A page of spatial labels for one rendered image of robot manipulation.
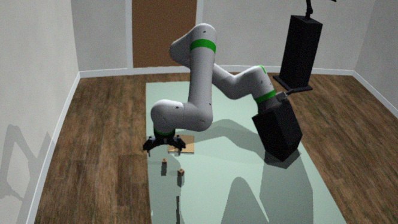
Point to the tan square mat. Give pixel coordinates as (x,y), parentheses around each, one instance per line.
(188,140)

